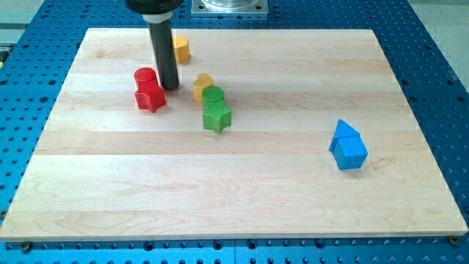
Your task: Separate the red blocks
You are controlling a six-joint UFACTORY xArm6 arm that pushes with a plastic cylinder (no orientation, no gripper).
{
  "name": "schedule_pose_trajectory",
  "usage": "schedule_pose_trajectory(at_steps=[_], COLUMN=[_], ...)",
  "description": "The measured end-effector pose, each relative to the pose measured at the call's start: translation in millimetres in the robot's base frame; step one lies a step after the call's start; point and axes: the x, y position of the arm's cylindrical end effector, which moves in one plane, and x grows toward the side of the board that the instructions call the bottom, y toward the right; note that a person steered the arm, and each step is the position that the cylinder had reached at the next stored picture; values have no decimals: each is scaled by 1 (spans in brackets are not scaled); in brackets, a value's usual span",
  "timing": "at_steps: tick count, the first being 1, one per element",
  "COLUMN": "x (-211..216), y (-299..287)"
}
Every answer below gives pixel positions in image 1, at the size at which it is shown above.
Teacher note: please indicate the yellow heart block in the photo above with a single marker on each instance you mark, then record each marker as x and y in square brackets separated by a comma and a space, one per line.
[202, 82]

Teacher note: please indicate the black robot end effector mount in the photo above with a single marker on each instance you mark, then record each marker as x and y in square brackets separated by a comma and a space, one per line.
[154, 11]

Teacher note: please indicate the blue cube block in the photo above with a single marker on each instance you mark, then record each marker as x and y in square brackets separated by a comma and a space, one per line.
[349, 152]

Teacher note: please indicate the blue triangle block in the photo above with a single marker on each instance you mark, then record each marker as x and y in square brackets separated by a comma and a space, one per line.
[343, 130]

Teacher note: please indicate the blue perforated metal table plate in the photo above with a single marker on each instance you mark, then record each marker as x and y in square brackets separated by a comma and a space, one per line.
[38, 64]

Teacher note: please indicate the red star block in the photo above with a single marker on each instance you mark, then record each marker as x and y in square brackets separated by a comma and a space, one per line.
[150, 96]

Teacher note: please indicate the green star block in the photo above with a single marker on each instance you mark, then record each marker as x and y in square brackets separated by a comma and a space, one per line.
[216, 116]

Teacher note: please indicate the light wooden board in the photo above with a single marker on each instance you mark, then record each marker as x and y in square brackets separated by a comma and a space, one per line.
[104, 170]

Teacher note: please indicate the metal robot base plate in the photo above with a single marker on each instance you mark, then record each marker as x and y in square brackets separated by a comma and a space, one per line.
[229, 7]

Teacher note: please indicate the red cylinder block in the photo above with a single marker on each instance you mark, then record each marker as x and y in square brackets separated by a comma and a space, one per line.
[145, 76]

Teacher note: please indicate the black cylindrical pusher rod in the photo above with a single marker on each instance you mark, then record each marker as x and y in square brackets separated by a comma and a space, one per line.
[163, 49]

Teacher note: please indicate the yellow hexagon block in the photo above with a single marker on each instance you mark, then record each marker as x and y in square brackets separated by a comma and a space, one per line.
[181, 48]

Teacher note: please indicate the green cylinder block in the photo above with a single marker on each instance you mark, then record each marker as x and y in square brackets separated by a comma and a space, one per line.
[212, 94]

